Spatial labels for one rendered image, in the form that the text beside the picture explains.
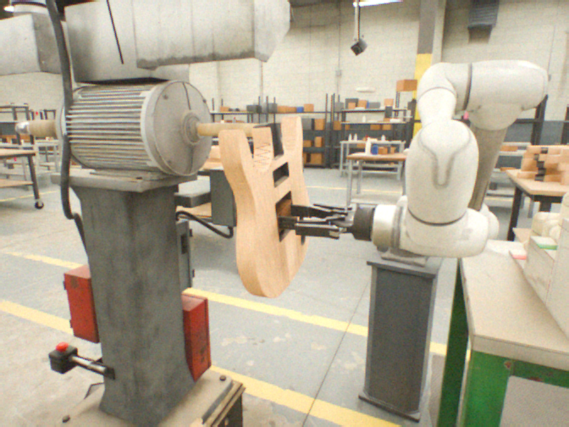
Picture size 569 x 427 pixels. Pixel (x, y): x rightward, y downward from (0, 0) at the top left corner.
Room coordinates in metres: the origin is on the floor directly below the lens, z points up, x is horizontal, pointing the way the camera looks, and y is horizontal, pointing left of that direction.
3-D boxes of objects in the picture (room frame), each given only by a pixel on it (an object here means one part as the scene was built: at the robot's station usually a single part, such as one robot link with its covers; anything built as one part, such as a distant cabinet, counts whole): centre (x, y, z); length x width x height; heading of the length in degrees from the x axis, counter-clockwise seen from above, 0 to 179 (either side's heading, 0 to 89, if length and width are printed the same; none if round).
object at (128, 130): (1.06, 0.42, 1.25); 0.41 x 0.27 x 0.26; 66
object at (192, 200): (1.19, 0.27, 1.02); 0.19 x 0.04 x 0.04; 156
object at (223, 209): (1.25, 0.25, 0.99); 0.24 x 0.21 x 0.26; 66
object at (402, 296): (1.45, -0.55, 0.35); 0.28 x 0.28 x 0.70; 59
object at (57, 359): (1.04, 0.69, 0.46); 0.25 x 0.07 x 0.08; 66
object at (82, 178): (1.08, 0.48, 1.11); 0.36 x 0.24 x 0.04; 66
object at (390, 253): (1.46, -0.53, 0.73); 0.22 x 0.18 x 0.06; 59
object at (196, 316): (1.23, 0.42, 0.49); 0.25 x 0.12 x 0.37; 66
